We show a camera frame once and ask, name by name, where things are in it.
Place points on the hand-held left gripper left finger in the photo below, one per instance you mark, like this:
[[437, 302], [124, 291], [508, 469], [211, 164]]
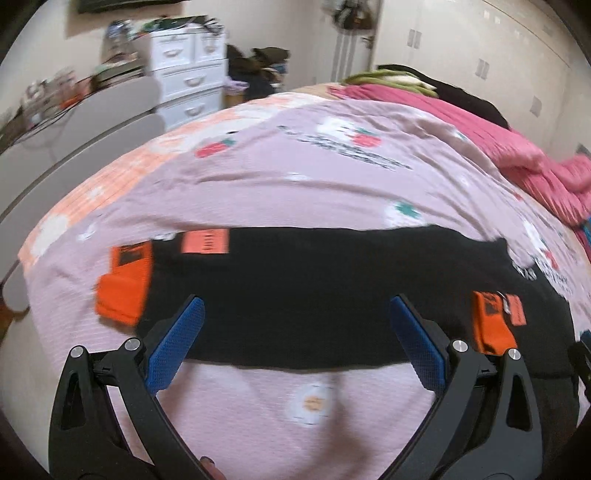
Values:
[[178, 339]]

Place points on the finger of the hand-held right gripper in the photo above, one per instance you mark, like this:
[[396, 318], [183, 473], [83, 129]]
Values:
[[579, 353]]

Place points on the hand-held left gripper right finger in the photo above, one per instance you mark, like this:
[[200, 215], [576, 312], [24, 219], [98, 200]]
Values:
[[415, 339]]

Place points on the black sweater with orange cuffs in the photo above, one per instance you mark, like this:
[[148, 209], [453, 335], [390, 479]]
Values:
[[300, 286]]

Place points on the dark clothes pile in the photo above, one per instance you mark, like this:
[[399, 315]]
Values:
[[249, 69]]

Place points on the person's left hand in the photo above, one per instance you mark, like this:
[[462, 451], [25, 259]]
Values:
[[213, 470]]

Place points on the pink strawberry print blanket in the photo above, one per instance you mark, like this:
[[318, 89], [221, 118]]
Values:
[[286, 184]]

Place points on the magenta quilt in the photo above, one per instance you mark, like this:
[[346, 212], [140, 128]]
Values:
[[498, 138]]

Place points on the black blanket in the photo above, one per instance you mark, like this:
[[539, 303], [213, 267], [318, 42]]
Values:
[[461, 99]]

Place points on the green blanket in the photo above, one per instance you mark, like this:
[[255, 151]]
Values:
[[392, 78]]

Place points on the white drawer cabinet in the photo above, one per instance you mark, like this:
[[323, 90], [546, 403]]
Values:
[[189, 74]]

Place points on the cluttered desk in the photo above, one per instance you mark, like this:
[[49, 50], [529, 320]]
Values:
[[55, 92]]

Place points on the white wardrobe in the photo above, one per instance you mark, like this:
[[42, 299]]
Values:
[[508, 46]]

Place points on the hanging bags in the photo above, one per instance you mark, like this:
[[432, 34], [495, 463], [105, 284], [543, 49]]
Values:
[[353, 14]]

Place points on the black television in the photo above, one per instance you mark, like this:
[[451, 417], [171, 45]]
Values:
[[129, 4]]

